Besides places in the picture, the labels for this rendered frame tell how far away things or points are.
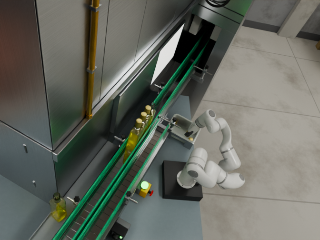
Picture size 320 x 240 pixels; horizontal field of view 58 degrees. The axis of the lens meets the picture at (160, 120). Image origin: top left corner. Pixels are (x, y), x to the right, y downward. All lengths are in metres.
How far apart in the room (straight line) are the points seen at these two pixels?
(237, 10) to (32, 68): 1.70
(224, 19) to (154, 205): 1.44
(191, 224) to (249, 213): 1.20
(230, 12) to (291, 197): 1.95
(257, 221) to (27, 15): 2.63
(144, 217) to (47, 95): 1.08
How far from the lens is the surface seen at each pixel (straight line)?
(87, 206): 1.66
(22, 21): 0.81
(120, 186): 1.71
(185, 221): 1.86
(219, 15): 2.36
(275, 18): 5.26
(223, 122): 1.89
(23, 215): 1.81
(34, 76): 0.92
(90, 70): 1.08
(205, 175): 1.62
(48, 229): 1.63
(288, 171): 3.47
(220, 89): 3.78
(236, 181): 1.78
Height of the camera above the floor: 2.43
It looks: 50 degrees down
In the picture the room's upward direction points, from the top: 21 degrees clockwise
